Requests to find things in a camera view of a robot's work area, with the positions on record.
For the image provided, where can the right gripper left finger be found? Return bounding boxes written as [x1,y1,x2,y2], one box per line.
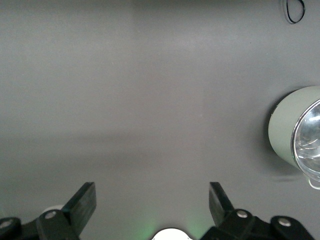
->
[0,181,97,240]

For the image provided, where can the pale green cooking pot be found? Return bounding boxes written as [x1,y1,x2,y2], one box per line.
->
[268,85,320,190]

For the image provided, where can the glass pot lid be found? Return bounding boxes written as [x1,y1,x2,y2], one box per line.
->
[291,98,320,183]

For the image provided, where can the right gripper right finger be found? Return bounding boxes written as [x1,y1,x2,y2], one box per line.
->
[199,181,315,240]

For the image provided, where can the thin black looped cable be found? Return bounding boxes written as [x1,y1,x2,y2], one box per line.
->
[279,0,306,25]

